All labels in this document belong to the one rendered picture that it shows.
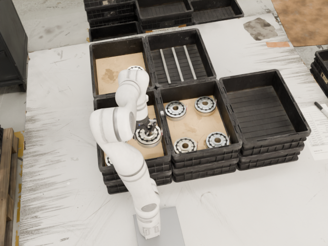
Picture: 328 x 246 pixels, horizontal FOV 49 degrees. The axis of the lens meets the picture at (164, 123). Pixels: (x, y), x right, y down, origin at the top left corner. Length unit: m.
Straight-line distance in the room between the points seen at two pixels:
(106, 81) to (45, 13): 2.24
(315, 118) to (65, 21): 2.69
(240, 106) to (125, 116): 0.97
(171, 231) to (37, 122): 0.93
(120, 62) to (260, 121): 0.81
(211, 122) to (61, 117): 0.80
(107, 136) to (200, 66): 1.13
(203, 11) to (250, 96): 1.44
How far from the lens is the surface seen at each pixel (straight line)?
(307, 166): 1.82
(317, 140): 1.92
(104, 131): 0.92
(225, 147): 1.51
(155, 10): 2.97
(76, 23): 3.83
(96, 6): 3.11
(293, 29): 3.69
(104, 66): 2.02
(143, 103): 1.29
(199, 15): 3.10
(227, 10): 3.16
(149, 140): 1.44
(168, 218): 1.58
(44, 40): 3.72
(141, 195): 1.20
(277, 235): 1.62
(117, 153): 1.03
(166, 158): 1.48
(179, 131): 1.68
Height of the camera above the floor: 2.17
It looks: 52 degrees down
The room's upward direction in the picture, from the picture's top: 4 degrees counter-clockwise
